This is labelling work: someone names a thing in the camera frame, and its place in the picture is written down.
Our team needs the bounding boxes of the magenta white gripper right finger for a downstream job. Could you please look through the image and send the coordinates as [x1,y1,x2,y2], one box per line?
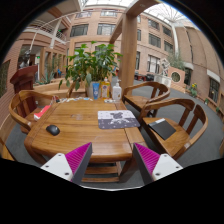
[133,143,182,185]

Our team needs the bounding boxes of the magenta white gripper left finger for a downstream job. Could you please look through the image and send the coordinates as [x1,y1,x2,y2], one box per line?
[42,142,92,185]

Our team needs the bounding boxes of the black computer mouse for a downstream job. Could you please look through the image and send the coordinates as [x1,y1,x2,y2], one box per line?
[46,125,60,136]

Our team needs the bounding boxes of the dark patterned mouse pad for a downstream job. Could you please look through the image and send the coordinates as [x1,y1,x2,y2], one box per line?
[98,110,140,129]

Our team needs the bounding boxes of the wooden chair near right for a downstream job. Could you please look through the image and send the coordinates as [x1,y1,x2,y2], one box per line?
[138,98,208,159]

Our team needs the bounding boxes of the wooden chair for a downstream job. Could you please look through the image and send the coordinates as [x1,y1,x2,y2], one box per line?
[122,81,170,111]
[9,90,53,134]
[138,98,208,159]

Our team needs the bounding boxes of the black notebook on chair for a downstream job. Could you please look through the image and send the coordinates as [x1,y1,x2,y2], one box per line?
[148,118,176,140]

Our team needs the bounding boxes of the wooden table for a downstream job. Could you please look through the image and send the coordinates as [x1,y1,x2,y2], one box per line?
[24,99,146,182]

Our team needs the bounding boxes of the red book on chair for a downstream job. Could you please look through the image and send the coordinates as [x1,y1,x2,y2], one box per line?
[34,105,51,121]

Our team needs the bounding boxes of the wooden chair far right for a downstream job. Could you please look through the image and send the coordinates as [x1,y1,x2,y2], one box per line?
[122,81,170,111]

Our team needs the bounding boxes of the wooden chair left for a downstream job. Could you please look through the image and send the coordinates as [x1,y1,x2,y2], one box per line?
[9,90,53,134]

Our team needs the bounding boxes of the white pump bottle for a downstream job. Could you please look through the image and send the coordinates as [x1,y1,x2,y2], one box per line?
[112,80,122,100]

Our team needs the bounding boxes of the blue tube bottle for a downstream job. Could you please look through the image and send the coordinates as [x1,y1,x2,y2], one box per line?
[92,82,99,100]

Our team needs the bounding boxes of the yellow bottle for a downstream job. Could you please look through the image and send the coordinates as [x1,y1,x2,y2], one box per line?
[101,77,110,99]

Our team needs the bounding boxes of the dark red wooden podium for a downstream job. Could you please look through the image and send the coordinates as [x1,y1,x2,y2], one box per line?
[10,65,38,93]

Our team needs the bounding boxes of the white sculpture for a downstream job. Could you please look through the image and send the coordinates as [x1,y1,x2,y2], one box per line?
[160,58,170,76]

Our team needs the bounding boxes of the green potted plant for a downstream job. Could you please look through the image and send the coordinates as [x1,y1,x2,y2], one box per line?
[65,44,122,97]

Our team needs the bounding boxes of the wooden pillar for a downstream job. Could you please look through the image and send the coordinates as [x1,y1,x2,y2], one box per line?
[109,0,157,89]

